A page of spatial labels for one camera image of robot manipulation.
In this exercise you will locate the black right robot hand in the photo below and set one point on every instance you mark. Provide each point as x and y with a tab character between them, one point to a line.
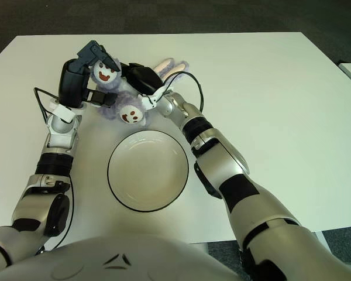
143	77

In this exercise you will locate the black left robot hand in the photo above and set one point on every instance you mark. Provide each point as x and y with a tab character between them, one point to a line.
71	85

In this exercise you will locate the purple plush bunny doll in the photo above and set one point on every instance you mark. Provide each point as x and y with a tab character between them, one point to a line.
117	99

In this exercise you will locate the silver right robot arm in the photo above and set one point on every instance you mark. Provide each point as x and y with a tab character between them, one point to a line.
222	152

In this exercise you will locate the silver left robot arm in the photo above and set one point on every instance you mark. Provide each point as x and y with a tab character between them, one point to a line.
58	137

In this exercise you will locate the white plate with black rim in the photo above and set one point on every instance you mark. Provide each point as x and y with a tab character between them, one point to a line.
149	172

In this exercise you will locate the white right wrist connector box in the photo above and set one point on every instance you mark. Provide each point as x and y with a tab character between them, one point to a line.
147	101

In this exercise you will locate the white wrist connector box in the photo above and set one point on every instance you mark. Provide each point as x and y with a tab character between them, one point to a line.
63	112
147	101

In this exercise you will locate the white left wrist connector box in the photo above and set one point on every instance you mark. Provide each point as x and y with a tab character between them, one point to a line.
63	112

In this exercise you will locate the grey robot torso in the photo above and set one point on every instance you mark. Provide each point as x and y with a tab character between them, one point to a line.
120	257

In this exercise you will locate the white table leg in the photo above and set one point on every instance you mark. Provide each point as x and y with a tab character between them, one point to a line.
317	235

